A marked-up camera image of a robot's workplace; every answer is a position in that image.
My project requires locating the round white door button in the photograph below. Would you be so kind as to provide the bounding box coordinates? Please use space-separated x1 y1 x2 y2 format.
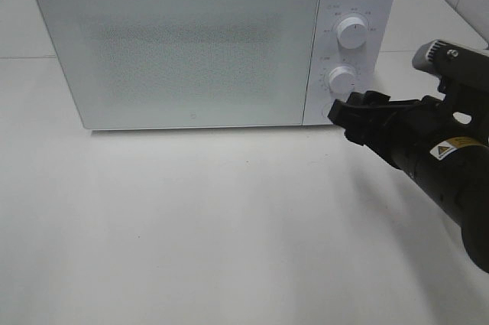
322 102 332 124

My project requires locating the white microwave door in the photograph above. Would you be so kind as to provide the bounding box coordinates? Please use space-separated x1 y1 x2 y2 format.
37 0 318 130

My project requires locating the white lower timer knob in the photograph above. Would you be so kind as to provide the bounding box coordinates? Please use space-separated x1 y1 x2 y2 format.
329 65 356 94

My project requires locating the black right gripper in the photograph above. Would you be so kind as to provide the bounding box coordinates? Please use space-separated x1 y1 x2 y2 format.
328 49 489 173

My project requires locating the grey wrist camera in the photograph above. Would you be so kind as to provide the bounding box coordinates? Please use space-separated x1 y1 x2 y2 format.
412 39 459 79

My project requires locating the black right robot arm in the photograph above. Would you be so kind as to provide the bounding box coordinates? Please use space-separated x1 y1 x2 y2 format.
328 40 488 271

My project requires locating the white upper power knob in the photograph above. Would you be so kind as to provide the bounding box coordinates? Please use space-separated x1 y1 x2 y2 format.
335 15 368 50

